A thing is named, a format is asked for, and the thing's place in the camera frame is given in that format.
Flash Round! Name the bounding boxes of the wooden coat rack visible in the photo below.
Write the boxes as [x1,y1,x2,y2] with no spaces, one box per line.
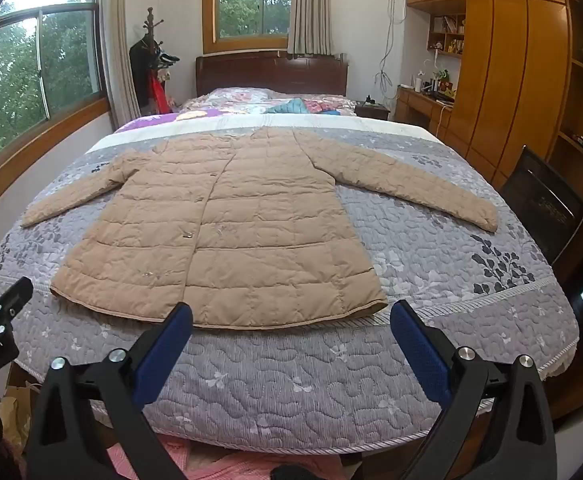
[141,7,167,111]

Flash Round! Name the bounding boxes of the hanging cables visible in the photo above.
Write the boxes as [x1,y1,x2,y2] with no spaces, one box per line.
[379,0,397,93]

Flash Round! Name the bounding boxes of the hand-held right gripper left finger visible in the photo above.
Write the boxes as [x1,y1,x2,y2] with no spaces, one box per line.
[24,301,194,480]

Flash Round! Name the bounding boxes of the small wooden framed window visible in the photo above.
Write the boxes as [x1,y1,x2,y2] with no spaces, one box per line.
[202,0,295,53]

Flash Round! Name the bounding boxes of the teal cloth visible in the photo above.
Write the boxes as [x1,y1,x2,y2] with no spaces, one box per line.
[264,97,312,116]

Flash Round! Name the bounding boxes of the brown paper bag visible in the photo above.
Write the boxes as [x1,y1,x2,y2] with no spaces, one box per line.
[0,382,34,453]

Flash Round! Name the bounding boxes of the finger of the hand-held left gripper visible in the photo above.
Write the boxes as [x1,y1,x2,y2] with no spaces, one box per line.
[0,276,34,343]

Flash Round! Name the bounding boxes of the black chair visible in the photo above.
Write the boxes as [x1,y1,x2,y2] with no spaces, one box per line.
[499,145,583,266]

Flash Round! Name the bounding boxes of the wooden desk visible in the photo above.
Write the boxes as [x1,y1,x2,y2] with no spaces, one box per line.
[395,85,455,143]

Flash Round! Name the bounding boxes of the dark wooden headboard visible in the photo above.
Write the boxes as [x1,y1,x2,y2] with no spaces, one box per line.
[195,51,349,98]

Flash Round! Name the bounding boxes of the red hanging garment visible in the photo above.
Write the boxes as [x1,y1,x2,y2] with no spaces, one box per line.
[152,77,169,115]

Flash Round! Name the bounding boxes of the purple floral bedding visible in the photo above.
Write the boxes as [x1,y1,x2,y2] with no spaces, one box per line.
[114,87,359,133]

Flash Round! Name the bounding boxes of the black hanging garment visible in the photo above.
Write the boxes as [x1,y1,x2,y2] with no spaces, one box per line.
[128,40,159,116]

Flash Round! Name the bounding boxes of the dark wooden nightstand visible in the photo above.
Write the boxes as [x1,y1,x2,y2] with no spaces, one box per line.
[354,101,391,121]

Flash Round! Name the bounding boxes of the beige quilted coat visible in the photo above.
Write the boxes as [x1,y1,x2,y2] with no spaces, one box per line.
[21,127,499,331]

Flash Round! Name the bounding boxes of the large wooden framed window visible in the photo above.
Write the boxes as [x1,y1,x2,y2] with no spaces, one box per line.
[0,0,112,211]

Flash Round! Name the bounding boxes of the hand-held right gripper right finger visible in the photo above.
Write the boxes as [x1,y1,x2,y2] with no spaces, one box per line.
[390,300,558,480]

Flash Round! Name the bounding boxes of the grey patterned bed quilt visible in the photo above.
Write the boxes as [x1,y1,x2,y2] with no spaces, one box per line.
[0,112,579,456]

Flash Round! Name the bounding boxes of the beige curtain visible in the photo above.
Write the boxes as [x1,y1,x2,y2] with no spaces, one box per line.
[288,0,335,58]
[98,0,142,131]

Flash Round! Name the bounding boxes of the wooden wardrobe with shelves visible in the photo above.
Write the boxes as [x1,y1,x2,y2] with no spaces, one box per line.
[406,0,583,271]

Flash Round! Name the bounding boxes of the pink cloth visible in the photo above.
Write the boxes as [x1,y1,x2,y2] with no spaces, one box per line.
[106,432,352,480]

